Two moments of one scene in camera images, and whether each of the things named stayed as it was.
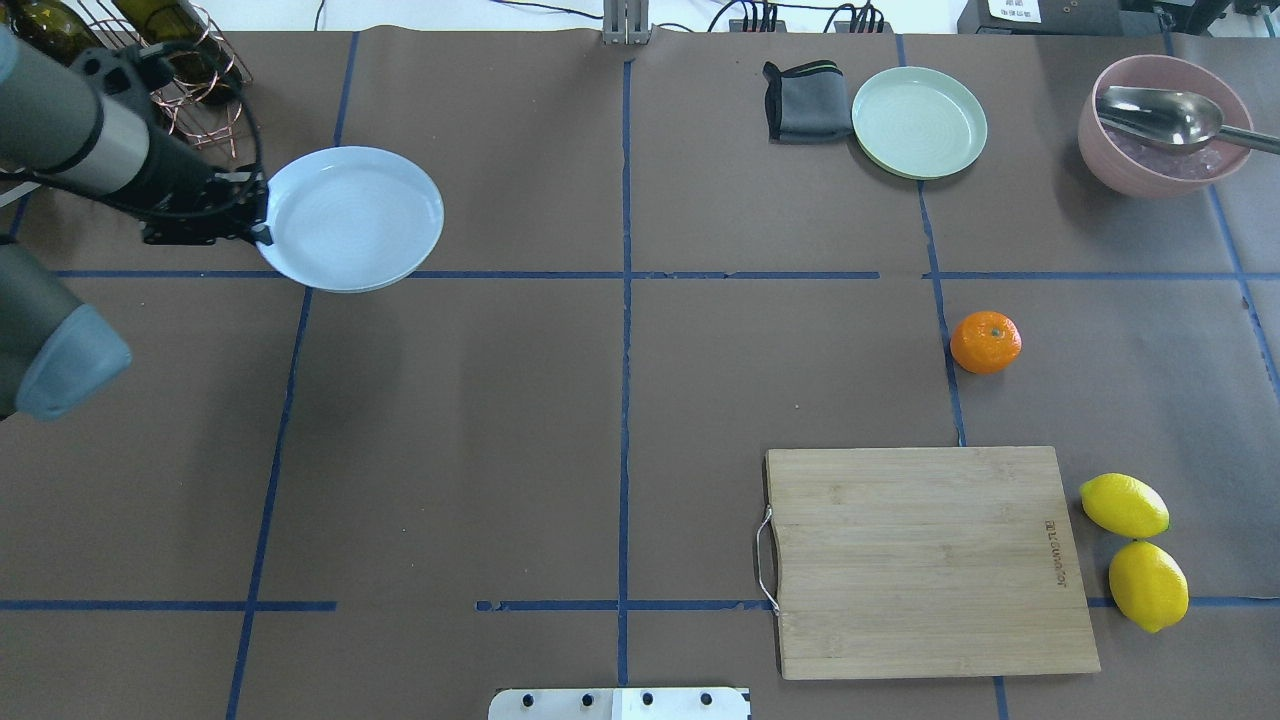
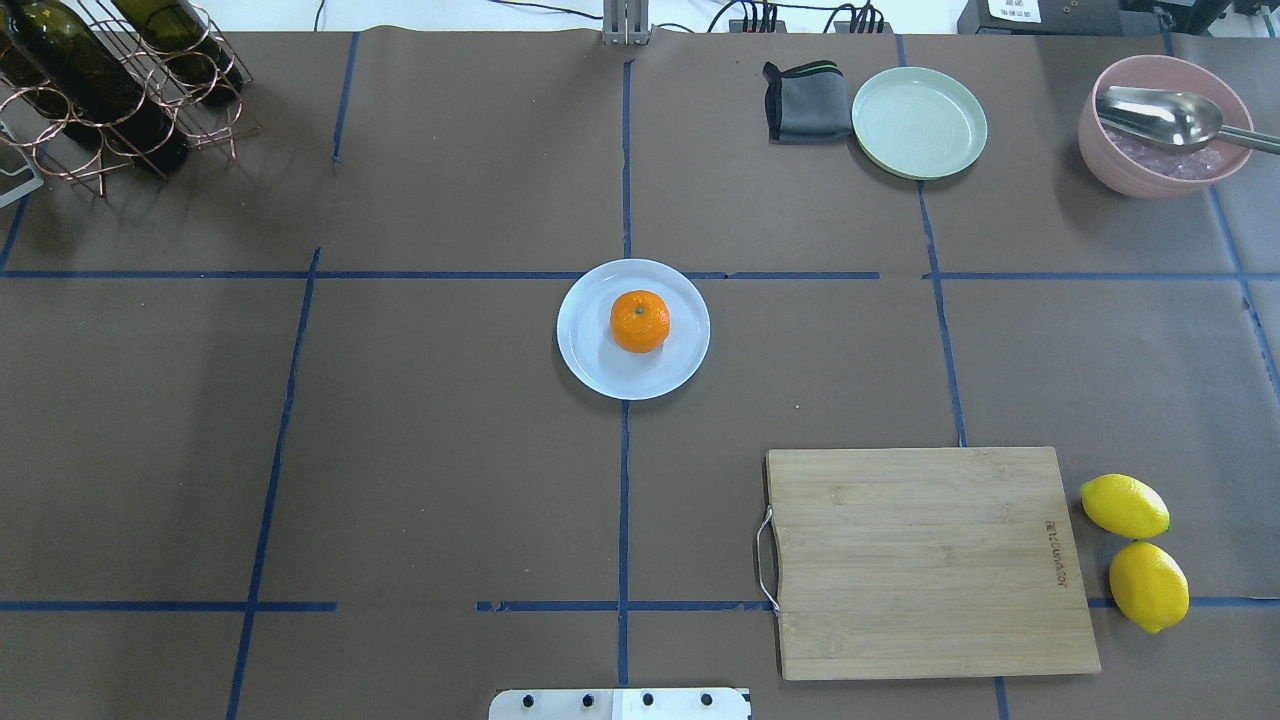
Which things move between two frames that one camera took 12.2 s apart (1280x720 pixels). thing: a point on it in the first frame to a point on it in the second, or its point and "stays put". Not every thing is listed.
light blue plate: x=352 y=219 to x=591 y=352
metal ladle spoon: x=1176 y=118 stays put
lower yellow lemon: x=1149 y=585 stays put
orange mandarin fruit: x=985 y=341 to x=640 y=321
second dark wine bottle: x=181 y=22 stays put
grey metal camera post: x=626 y=22 stays put
